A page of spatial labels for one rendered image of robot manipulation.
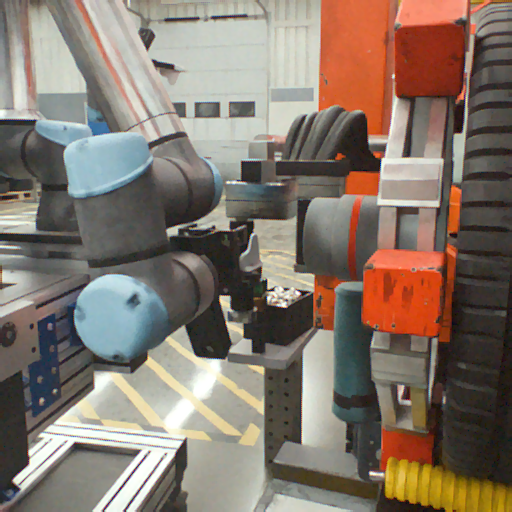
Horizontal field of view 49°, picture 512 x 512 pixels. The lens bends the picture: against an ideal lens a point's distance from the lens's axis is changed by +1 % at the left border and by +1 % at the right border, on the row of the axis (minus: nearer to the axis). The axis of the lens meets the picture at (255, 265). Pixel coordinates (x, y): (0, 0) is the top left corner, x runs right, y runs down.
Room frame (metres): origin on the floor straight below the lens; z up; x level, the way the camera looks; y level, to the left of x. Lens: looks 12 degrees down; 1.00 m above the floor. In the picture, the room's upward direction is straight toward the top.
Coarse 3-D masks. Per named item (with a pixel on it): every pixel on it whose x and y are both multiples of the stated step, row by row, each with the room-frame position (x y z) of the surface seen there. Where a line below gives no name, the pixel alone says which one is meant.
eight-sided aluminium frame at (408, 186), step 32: (448, 96) 0.69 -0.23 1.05; (448, 128) 0.99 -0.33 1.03; (384, 160) 0.63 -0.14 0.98; (416, 160) 0.62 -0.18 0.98; (448, 160) 1.04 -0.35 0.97; (384, 192) 0.61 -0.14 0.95; (416, 192) 0.60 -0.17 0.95; (448, 192) 1.06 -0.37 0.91; (384, 224) 0.61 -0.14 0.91; (384, 352) 0.61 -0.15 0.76; (416, 352) 0.60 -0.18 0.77; (384, 384) 0.64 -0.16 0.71; (416, 384) 0.61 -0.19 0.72; (384, 416) 0.72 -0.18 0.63; (416, 416) 0.69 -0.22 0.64
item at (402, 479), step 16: (400, 464) 0.74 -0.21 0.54; (416, 464) 0.74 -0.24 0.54; (384, 480) 0.75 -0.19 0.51; (400, 480) 0.72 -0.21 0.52; (416, 480) 0.72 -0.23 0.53; (432, 480) 0.72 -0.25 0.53; (448, 480) 0.71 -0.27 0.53; (464, 480) 0.71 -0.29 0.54; (480, 480) 0.71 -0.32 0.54; (400, 496) 0.72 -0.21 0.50; (416, 496) 0.71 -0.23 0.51; (432, 496) 0.71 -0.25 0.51; (448, 496) 0.70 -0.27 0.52; (464, 496) 0.69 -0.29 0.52; (480, 496) 0.69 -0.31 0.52; (496, 496) 0.68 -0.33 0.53
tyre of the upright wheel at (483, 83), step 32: (480, 32) 0.67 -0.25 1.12; (480, 64) 0.62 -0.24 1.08; (480, 96) 0.59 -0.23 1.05; (480, 128) 0.57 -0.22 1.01; (480, 160) 0.55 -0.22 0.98; (480, 192) 0.54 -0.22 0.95; (480, 224) 0.53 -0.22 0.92; (480, 256) 0.53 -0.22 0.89; (480, 288) 0.52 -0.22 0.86; (480, 320) 0.52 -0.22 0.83; (448, 352) 0.57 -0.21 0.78; (480, 352) 0.53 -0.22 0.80; (448, 384) 0.56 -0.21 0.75; (480, 384) 0.54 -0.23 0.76; (448, 416) 0.57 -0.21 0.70; (480, 416) 0.55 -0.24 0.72; (448, 448) 0.60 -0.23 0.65; (480, 448) 0.57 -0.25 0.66
